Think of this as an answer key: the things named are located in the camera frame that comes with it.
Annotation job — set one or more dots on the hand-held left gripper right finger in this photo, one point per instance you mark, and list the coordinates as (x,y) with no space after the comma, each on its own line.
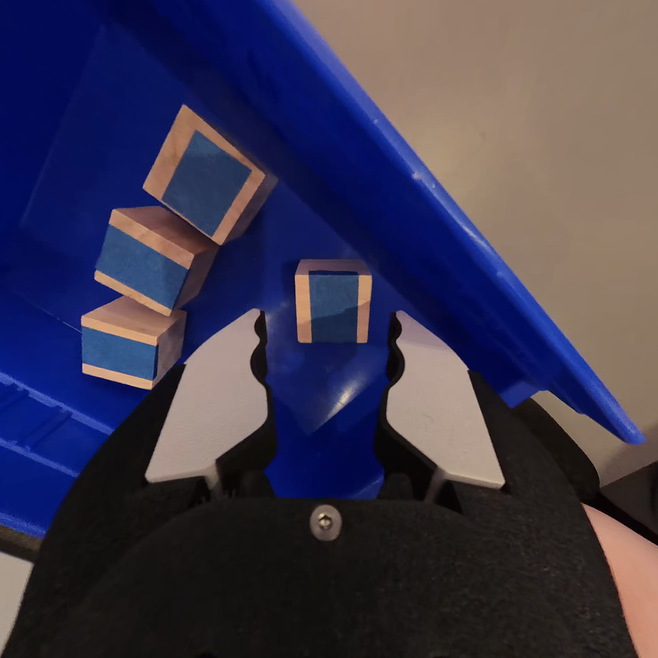
(442,411)

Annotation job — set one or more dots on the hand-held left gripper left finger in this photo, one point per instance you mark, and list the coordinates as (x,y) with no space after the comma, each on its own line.
(211,411)

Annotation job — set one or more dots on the blue striped wooden cube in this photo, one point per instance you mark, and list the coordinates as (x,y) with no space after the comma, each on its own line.
(333,303)
(121,349)
(141,262)
(205,175)

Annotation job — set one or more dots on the blue plastic bin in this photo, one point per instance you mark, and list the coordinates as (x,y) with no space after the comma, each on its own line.
(308,103)

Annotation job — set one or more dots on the black cushion pad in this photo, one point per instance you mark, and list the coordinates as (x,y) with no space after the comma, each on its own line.
(575,457)

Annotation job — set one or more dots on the person's bare leg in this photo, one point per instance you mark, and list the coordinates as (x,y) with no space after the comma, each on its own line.
(632,581)

